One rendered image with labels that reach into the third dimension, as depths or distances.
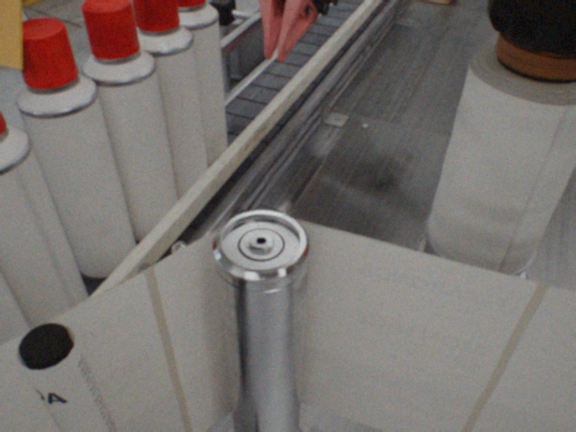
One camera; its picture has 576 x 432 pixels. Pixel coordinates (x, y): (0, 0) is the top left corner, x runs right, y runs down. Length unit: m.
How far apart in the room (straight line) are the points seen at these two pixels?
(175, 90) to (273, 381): 0.26
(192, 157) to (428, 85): 0.47
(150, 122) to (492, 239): 0.26
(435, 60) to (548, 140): 0.59
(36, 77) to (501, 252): 0.33
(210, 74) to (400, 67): 0.47
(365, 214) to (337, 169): 0.07
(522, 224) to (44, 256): 0.32
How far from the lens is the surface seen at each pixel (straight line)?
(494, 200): 0.37
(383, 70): 0.87
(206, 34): 0.47
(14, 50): 0.35
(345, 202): 0.51
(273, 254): 0.20
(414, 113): 0.77
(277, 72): 0.74
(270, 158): 0.57
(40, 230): 0.35
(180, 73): 0.43
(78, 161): 0.38
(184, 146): 0.46
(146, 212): 0.45
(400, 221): 0.50
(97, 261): 0.44
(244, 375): 0.25
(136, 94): 0.39
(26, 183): 0.33
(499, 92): 0.34
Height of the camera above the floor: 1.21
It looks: 42 degrees down
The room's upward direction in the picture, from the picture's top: 1 degrees clockwise
